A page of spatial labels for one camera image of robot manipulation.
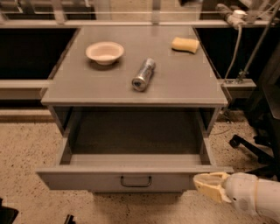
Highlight black office chair base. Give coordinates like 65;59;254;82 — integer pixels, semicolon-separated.
229;85;280;180

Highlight metal railing frame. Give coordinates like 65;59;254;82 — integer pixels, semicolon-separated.
0;0;279;28

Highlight silver drink can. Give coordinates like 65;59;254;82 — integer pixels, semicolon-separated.
132;58;156;92

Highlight black object bottom left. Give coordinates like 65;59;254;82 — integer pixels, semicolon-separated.
0;198;18;224

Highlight white paper bowl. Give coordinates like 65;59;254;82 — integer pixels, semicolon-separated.
86;42;124;66

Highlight black top drawer handle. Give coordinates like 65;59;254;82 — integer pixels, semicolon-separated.
120;176;152;188

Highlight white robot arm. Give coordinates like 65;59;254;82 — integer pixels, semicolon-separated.
193;172;280;223

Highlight white power strip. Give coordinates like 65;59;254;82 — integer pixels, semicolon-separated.
215;3;247;29

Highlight yellow sponge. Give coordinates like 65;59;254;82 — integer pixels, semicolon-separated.
171;37;200;53

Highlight grey top drawer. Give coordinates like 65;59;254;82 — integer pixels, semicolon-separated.
37;109;233;193

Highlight small black object floor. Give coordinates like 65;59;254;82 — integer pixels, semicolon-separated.
64;214;76;224

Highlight metal clamp stand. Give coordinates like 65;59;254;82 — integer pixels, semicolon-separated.
226;3;280;86

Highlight grey drawer cabinet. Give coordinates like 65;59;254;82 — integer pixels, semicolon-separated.
40;25;229;137

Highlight grey hanging cable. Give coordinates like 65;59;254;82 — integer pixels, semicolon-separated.
222;24;243;86

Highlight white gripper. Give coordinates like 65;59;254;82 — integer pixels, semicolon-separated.
193;172;258;215

